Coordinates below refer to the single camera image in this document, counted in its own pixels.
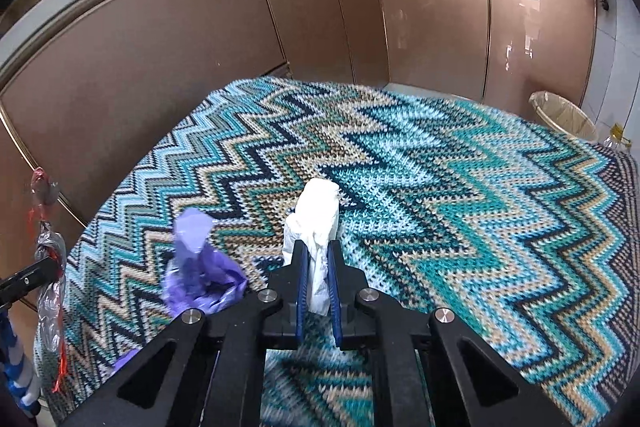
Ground red silver snack wrapper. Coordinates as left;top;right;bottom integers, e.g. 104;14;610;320
28;167;68;393

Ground purple wrapper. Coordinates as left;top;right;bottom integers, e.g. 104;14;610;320
112;206;250;375

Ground white tissue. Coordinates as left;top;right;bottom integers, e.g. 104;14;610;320
282;178;340;317

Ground brown kitchen cabinets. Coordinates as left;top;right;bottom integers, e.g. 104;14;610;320
1;0;597;274

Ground beige waste bin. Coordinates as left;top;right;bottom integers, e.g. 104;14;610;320
528;91;598;143

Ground cooking oil bottle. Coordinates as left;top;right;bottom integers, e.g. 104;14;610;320
603;122;632;154

